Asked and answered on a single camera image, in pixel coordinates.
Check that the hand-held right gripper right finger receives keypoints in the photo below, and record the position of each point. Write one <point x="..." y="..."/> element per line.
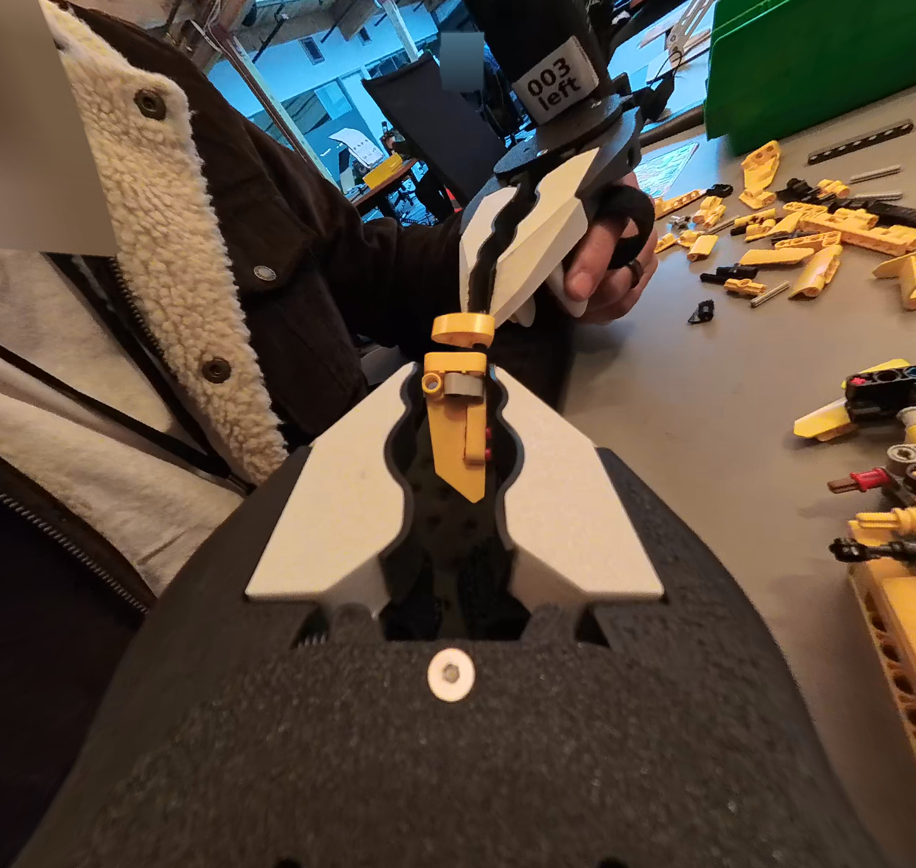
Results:
<point x="579" y="524"/>

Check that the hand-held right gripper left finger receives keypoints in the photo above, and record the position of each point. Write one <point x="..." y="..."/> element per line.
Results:
<point x="336" y="524"/>

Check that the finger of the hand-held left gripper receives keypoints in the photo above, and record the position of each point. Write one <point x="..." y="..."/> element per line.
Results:
<point x="551" y="231"/>
<point x="481" y="231"/>

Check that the yellow curved liftarm piece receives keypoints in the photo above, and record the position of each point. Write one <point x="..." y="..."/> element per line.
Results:
<point x="458" y="325"/>

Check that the yellow panel with red pins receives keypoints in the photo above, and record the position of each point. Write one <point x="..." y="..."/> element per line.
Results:
<point x="454" y="453"/>

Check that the grey brick connector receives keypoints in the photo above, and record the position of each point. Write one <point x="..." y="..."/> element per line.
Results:
<point x="461" y="383"/>

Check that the grey desk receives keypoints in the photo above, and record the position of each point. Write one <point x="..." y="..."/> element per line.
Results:
<point x="715" y="417"/>

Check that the person's left hand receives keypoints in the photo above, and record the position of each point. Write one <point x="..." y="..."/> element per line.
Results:
<point x="594" y="274"/>

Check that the yellow storage bin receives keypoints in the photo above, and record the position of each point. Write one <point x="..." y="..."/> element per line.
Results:
<point x="383" y="172"/>

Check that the black office chair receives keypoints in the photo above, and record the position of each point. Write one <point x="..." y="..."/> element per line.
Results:
<point x="436" y="123"/>

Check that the printed sticker sheet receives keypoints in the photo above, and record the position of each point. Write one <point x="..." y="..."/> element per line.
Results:
<point x="665" y="166"/>

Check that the black slim device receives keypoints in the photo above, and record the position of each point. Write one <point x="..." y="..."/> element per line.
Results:
<point x="673" y="126"/>

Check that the white board stand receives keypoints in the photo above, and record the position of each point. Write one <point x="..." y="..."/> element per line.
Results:
<point x="705" y="2"/>

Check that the small black brick piece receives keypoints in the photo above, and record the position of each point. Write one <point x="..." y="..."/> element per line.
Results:
<point x="703" y="312"/>

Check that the grey brick axle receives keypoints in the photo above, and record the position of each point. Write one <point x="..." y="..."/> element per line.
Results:
<point x="873" y="174"/>
<point x="769" y="294"/>

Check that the person's white shirt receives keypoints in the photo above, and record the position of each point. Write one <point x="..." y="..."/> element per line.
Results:
<point x="86" y="453"/>

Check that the green plastic bin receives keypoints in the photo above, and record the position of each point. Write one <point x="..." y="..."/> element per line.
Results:
<point x="808" y="59"/>

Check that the yellow brick car model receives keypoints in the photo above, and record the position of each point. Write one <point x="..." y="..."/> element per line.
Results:
<point x="887" y="596"/>

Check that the short black brick beam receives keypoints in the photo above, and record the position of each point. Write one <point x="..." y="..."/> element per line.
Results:
<point x="859" y="143"/>

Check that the black long brick beam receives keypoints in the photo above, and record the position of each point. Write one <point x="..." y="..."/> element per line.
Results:
<point x="880" y="211"/>

